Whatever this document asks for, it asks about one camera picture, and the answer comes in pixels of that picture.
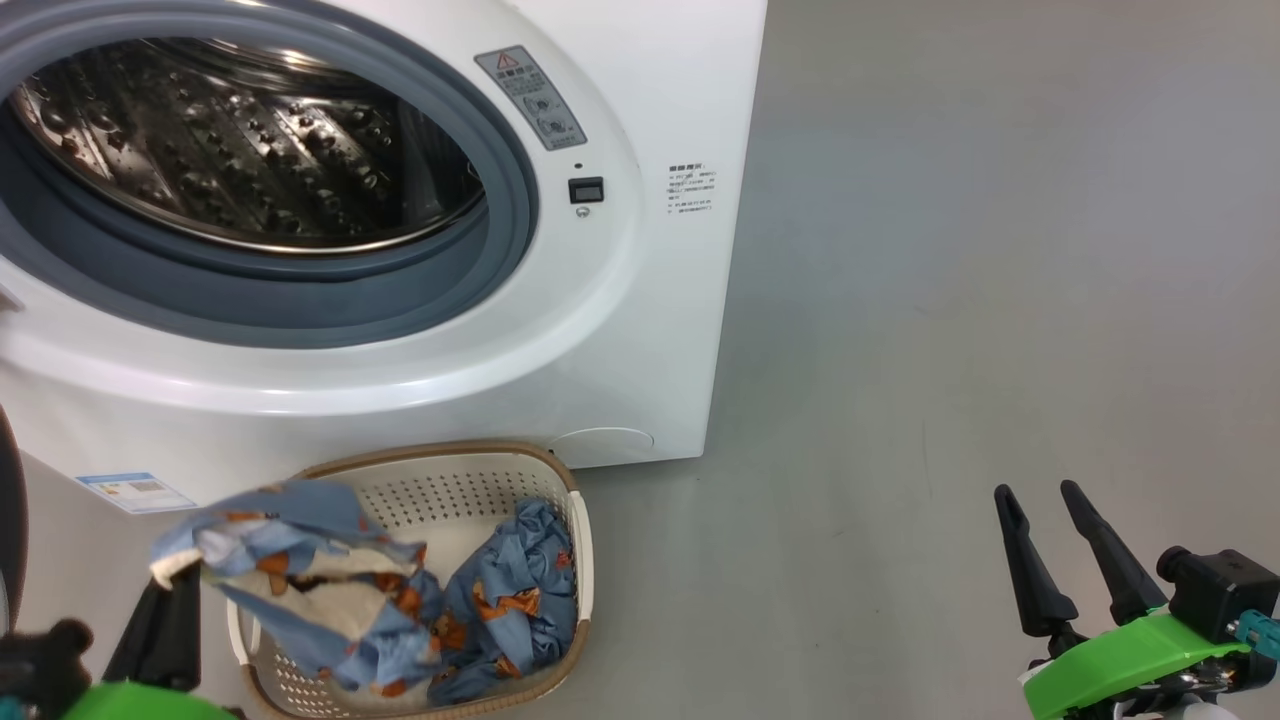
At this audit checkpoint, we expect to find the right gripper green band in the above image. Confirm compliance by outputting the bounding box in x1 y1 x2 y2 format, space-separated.
994 480 1253 720

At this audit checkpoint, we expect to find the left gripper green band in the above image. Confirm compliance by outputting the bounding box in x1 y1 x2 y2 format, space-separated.
60 565 239 720

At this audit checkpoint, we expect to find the blue garment with cream lining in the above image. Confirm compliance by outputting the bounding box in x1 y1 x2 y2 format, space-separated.
150 480 447 697

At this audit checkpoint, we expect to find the black round washer door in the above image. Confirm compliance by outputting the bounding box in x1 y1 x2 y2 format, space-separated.
0 404 29 613

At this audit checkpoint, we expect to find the blue garment with orange print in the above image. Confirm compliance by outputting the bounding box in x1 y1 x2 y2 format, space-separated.
428 497 580 707

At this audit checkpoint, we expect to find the cream basket with brown rim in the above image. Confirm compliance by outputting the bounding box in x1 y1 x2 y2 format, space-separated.
225 441 596 720

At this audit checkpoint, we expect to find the white front-load washing machine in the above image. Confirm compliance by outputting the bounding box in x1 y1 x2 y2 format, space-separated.
0 0 769 513

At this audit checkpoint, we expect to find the grey rubber door gasket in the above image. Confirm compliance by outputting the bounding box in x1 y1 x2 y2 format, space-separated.
0 0 541 351

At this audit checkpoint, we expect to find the blue energy label sticker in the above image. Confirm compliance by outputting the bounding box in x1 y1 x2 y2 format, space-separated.
75 471 197 515

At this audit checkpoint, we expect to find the round white service flap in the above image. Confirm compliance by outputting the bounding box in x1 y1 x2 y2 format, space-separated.
545 427 656 471

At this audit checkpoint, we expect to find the steel perforated washer drum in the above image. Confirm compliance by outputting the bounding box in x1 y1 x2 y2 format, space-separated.
5 37 488 255

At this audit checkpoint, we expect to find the small black text label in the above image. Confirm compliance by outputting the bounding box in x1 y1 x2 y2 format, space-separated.
667 163 718 216

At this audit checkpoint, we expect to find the grey warning sticker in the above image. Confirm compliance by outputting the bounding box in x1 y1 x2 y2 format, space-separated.
474 45 588 152

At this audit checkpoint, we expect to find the teal cable connector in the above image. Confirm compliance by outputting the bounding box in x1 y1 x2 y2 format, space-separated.
1237 614 1280 662

